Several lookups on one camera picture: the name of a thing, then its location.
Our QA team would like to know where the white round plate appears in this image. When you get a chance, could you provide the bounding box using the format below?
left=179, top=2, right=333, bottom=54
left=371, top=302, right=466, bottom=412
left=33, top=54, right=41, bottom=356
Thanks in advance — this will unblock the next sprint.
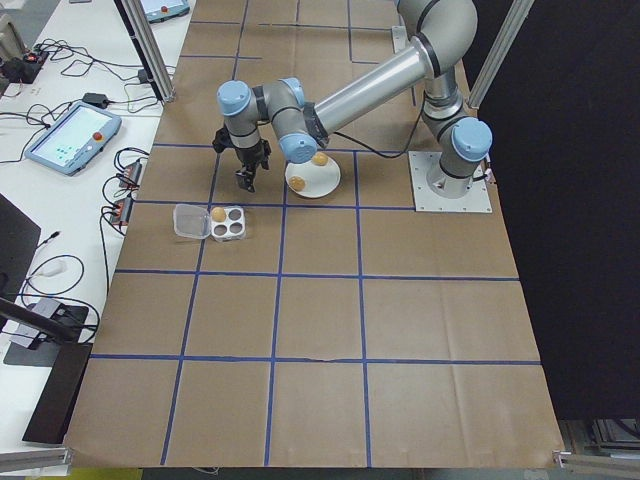
left=283, top=155, right=342, bottom=200

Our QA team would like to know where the clear plastic egg box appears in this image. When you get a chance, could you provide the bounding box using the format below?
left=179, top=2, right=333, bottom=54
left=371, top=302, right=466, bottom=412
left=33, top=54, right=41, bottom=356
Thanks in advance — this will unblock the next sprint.
left=172, top=203, right=250, bottom=242

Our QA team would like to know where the black hub box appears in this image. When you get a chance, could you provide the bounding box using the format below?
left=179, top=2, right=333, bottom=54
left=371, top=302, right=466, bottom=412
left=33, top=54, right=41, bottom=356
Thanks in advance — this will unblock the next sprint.
left=110, top=197, right=136, bottom=227
left=116, top=158, right=146, bottom=190

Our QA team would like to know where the blue grey teach pendant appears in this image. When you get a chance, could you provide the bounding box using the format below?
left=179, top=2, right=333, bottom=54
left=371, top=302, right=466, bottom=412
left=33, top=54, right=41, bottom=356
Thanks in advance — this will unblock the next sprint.
left=138, top=0, right=192, bottom=24
left=23, top=99, right=124, bottom=177

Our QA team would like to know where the small white device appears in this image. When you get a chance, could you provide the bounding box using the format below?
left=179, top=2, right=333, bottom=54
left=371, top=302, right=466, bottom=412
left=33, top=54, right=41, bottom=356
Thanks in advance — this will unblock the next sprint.
left=30, top=258, right=68, bottom=280

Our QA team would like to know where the black power strip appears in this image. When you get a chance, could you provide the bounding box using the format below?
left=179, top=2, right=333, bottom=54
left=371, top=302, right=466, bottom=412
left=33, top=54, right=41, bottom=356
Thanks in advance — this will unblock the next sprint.
left=23, top=44, right=51, bottom=67

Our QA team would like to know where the black flat panel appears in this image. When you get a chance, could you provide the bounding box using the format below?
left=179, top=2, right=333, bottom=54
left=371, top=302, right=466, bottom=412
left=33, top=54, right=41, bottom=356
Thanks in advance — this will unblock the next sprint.
left=0, top=192, right=42, bottom=301

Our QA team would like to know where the long black bar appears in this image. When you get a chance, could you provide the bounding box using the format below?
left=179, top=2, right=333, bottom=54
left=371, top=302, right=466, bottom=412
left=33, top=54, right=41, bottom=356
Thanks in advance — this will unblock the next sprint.
left=22, top=343, right=95, bottom=444

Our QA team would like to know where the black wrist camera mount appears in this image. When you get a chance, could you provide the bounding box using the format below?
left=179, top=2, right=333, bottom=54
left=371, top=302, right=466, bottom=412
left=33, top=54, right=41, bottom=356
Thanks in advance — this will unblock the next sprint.
left=211, top=126, right=235, bottom=155

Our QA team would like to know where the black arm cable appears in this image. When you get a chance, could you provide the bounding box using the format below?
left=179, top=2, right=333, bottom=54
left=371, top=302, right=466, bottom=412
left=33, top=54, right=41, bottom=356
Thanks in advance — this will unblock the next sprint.
left=319, top=84, right=429, bottom=159

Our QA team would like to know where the aluminium desk side post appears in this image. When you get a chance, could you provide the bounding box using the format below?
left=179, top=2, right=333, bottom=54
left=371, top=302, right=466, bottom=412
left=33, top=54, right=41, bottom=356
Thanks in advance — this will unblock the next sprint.
left=113, top=0, right=177, bottom=105

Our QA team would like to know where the black stand base plate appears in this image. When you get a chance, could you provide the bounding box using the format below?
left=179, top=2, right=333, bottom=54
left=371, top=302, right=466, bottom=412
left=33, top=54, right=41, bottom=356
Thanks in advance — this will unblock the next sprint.
left=3, top=303, right=90, bottom=367

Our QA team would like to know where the aluminium frame post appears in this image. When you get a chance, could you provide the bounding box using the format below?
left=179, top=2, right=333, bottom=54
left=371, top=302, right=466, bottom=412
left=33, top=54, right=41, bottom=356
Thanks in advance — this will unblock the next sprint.
left=467, top=0, right=535, bottom=109

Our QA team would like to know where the black frame cover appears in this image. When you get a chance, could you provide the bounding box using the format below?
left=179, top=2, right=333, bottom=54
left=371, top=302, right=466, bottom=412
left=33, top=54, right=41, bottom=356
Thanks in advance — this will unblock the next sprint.
left=462, top=0, right=640, bottom=424

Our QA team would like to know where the aluminium frame bar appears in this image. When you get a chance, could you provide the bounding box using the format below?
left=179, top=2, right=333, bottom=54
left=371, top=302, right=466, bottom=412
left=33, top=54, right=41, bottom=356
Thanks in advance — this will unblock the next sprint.
left=551, top=448, right=640, bottom=472
left=0, top=446, right=75, bottom=470

